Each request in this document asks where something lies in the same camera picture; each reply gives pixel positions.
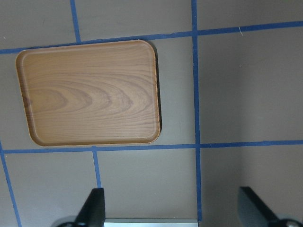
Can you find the wooden serving tray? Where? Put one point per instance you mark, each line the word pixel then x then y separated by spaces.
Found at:
pixel 91 94

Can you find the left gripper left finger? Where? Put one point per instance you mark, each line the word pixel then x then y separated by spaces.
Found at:
pixel 92 213

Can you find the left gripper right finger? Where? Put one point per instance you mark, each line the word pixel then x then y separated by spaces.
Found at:
pixel 253 212

